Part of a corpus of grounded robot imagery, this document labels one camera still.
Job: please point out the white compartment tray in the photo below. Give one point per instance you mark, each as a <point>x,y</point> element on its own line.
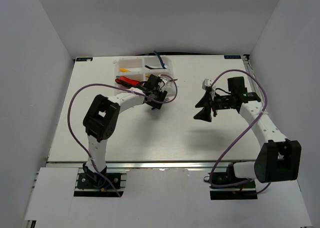
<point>137,68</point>

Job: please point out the blue sticker corner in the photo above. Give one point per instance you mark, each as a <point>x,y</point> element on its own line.
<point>84,59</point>
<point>232,57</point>

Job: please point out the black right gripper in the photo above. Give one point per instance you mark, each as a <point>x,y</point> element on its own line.
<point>207,102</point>

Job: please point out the yellow handle screwdriver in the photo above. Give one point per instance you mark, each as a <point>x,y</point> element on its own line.
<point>124,70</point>

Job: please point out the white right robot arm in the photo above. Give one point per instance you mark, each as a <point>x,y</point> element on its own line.
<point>279,157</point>

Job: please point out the blue sticker right corner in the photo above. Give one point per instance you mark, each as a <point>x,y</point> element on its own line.
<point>232,57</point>

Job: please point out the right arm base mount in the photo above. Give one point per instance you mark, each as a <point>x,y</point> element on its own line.
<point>233,188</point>

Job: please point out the blue handled cutters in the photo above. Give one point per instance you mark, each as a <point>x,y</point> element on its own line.
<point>156,62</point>

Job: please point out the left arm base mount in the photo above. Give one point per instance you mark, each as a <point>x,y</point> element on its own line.
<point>87,187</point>

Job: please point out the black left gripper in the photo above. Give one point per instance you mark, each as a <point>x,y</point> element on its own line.
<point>158,103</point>

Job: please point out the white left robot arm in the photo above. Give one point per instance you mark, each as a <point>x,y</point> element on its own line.
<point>101,119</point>

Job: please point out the aluminium rail front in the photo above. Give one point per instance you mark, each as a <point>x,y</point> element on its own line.
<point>137,165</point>

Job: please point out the blue sticker left corner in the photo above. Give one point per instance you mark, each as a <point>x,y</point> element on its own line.
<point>84,59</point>

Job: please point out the yellow pliers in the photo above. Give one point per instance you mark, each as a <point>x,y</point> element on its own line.
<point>166,78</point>

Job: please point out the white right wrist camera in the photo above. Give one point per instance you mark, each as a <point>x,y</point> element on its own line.
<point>209,88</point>

